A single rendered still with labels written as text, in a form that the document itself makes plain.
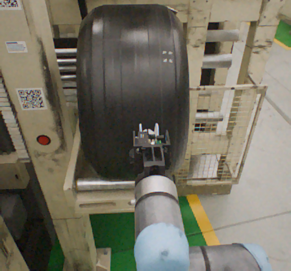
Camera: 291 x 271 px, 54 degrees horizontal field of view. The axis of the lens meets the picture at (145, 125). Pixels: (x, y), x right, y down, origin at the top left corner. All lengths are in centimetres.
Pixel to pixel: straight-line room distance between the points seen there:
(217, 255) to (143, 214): 15
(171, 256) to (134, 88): 40
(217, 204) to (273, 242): 41
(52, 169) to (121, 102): 49
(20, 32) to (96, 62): 22
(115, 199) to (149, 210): 59
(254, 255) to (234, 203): 165
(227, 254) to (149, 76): 41
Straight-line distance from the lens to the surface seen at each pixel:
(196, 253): 53
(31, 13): 79
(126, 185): 101
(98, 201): 104
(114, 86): 68
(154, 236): 42
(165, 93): 68
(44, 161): 107
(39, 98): 90
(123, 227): 199
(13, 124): 100
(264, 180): 240
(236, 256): 53
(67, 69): 130
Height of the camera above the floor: 168
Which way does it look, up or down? 38 degrees down
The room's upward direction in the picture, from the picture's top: straight up
